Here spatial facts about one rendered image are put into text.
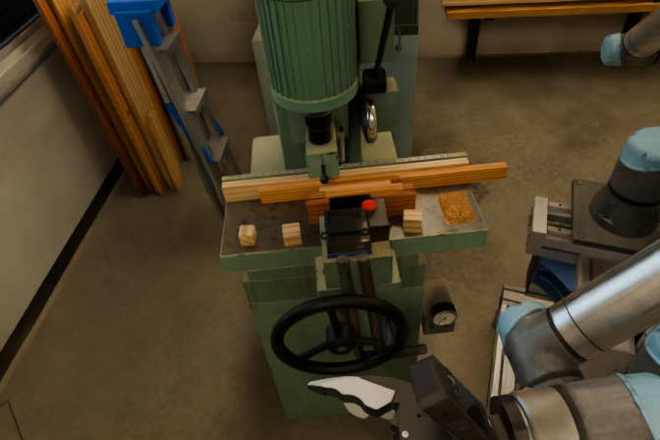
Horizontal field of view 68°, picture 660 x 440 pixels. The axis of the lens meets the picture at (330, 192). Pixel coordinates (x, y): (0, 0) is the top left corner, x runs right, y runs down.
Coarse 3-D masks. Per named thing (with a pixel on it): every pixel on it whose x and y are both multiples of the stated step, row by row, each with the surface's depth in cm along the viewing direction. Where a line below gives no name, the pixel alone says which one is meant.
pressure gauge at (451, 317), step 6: (432, 306) 120; (438, 306) 119; (444, 306) 118; (450, 306) 118; (432, 312) 120; (438, 312) 118; (444, 312) 118; (450, 312) 118; (456, 312) 118; (432, 318) 119; (438, 318) 119; (450, 318) 120; (456, 318) 120; (438, 324) 121; (444, 324) 121
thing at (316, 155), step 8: (304, 128) 112; (304, 136) 110; (312, 144) 107; (328, 144) 106; (336, 144) 106; (312, 152) 105; (320, 152) 104; (328, 152) 104; (336, 152) 104; (312, 160) 105; (320, 160) 105; (328, 160) 106; (336, 160) 106; (312, 168) 107; (320, 168) 107; (328, 168) 107; (336, 168) 107; (312, 176) 108; (320, 176) 109; (328, 176) 109
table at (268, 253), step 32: (416, 192) 118; (224, 224) 115; (256, 224) 114; (480, 224) 109; (224, 256) 108; (256, 256) 108; (288, 256) 109; (320, 256) 109; (320, 288) 103; (384, 288) 104
